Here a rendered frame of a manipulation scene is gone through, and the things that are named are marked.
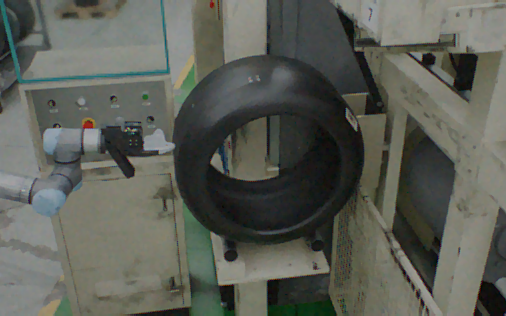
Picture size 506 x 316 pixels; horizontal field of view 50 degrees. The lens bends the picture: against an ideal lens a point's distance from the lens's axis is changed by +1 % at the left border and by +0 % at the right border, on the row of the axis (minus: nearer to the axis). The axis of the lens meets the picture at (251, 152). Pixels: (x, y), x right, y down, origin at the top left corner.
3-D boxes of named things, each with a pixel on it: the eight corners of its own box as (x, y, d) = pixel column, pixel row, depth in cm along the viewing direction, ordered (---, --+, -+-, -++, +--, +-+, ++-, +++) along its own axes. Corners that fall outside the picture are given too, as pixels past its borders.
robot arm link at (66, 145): (48, 148, 161) (45, 122, 157) (87, 148, 163) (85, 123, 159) (43, 162, 154) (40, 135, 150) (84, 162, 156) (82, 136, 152)
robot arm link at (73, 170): (47, 199, 157) (43, 167, 152) (61, 179, 167) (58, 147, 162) (75, 202, 158) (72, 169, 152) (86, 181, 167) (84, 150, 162)
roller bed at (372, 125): (325, 164, 220) (329, 95, 205) (361, 160, 221) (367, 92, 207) (340, 190, 203) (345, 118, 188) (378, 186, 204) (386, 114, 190)
